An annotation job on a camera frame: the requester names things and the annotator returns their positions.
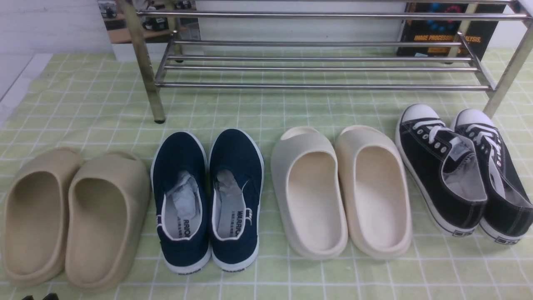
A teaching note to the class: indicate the cream foam slide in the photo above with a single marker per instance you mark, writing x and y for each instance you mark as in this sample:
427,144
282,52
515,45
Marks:
304,170
375,192

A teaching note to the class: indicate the metal shoe rack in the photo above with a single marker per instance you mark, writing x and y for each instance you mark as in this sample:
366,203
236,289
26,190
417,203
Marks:
461,57

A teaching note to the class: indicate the black poster with orange text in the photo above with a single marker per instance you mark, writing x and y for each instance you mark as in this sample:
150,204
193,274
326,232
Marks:
478,34

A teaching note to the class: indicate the cream left foam slide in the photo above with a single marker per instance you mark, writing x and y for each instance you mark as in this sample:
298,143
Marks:
304,170

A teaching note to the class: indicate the tan foam slide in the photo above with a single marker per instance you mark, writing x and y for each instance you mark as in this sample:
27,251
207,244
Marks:
36,217
108,200

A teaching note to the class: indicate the navy left canvas shoe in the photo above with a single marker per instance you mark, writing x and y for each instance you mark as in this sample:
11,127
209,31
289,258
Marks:
179,179

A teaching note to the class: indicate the black canvas sneaker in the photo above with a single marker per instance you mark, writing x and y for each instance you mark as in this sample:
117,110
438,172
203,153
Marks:
445,168
508,213

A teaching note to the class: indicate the tan right foam slide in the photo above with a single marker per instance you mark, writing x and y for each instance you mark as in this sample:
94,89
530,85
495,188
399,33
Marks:
108,200

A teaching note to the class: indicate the navy canvas shoe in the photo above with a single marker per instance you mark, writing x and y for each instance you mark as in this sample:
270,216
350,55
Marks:
179,179
236,171

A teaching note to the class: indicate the navy right canvas shoe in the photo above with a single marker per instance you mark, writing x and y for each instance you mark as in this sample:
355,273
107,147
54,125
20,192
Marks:
236,171

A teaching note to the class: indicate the tan left foam slide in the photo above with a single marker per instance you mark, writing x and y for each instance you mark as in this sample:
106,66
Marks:
36,217

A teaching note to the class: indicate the cream right foam slide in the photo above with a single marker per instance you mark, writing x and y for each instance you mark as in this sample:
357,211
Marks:
375,192

